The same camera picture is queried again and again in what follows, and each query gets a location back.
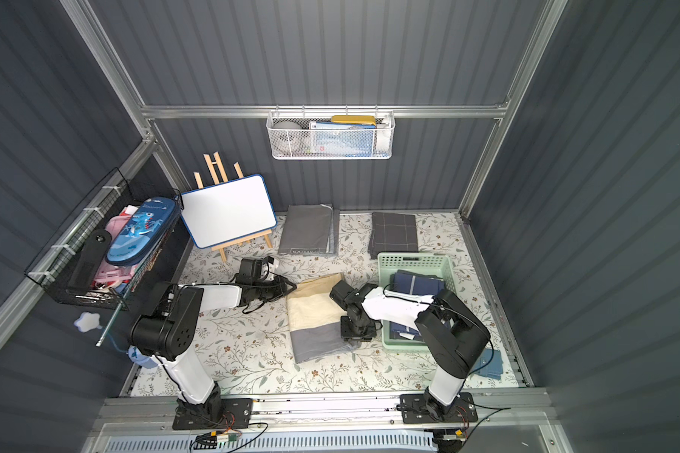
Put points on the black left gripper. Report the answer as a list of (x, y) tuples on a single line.
[(275, 286)]

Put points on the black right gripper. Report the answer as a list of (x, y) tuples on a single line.
[(355, 323)]

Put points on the beige and grey pillowcase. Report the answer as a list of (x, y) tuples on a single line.
[(314, 321)]

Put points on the navy blue striped pillowcase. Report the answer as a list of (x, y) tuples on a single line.
[(415, 285)]

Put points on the dark grey checked pillowcase back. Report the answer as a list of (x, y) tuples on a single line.
[(392, 232)]

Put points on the mint green plastic basket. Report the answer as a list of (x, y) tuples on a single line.
[(422, 264)]

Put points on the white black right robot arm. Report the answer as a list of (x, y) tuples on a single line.
[(452, 333)]

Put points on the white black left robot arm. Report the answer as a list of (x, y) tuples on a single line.
[(166, 334)]

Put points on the plain grey folded pillowcase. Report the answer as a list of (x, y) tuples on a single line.
[(310, 230)]

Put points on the white mesh hanging basket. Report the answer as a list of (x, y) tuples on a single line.
[(385, 130)]

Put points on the blue packet in mesh basket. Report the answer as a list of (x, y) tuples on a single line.
[(342, 140)]

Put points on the yellow item in mesh basket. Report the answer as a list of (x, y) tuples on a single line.
[(357, 120)]

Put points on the floral table mat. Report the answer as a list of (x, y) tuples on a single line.
[(252, 353)]

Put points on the white board on easel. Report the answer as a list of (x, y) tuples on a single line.
[(228, 211)]

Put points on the blue shark pencil case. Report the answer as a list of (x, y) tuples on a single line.
[(143, 231)]

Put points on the small blue cloth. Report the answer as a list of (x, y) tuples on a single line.
[(490, 364)]

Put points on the white tape roll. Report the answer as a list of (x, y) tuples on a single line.
[(286, 137)]

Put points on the white flower-shaped hook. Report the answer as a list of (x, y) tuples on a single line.
[(88, 322)]

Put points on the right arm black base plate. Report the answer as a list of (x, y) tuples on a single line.
[(415, 410)]

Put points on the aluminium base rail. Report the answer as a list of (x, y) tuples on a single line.
[(330, 411)]

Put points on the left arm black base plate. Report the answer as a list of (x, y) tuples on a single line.
[(238, 413)]

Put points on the pink item in wire basket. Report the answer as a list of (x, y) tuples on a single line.
[(109, 275)]

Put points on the black object in wire basket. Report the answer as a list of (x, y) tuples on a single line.
[(94, 250)]

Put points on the black wire wall basket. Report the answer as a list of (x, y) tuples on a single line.
[(53, 270)]

